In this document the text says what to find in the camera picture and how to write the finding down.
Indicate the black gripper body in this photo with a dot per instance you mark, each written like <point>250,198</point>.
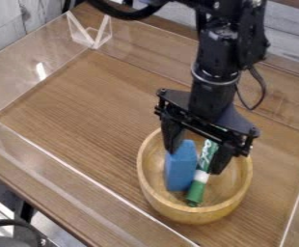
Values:
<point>206,110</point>

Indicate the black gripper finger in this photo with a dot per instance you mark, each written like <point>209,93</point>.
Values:
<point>173,130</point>
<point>221,159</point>

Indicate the blue foam block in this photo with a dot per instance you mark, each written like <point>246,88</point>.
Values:
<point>181,166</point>

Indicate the brown wooden bowl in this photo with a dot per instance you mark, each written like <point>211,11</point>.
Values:
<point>225,190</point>

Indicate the green Expo marker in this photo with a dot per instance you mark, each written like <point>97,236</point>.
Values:
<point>195,195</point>

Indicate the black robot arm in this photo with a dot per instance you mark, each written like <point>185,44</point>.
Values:
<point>233,44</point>

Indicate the clear acrylic tray wall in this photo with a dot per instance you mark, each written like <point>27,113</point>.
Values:
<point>77,112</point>

